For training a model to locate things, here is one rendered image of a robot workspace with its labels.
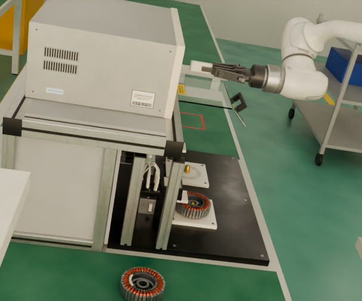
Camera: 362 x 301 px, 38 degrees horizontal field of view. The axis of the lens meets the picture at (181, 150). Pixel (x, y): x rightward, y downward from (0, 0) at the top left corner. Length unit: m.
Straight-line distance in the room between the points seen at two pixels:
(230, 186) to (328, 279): 1.21
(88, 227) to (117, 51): 0.48
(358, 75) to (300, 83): 2.65
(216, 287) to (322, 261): 1.66
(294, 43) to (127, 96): 0.63
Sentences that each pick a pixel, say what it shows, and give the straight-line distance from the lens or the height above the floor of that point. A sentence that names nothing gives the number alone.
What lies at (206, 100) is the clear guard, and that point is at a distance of 1.77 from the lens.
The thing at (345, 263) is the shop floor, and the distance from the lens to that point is 3.13.
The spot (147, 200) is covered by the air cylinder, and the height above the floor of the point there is 0.82.
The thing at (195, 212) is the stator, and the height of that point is 0.81.
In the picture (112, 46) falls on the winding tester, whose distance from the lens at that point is 1.37.
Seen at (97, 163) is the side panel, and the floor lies 1.02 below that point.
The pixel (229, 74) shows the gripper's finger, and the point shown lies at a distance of 1.66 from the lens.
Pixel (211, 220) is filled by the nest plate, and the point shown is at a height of 0.78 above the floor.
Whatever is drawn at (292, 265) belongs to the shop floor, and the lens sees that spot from 2.95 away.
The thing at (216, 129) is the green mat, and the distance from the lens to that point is 2.36.
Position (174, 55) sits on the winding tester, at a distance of 1.38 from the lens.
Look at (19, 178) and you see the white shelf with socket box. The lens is 0.92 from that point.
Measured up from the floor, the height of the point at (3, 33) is 0.18.
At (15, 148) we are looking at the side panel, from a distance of 1.38.
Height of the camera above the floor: 1.68
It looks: 26 degrees down
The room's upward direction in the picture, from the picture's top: 12 degrees clockwise
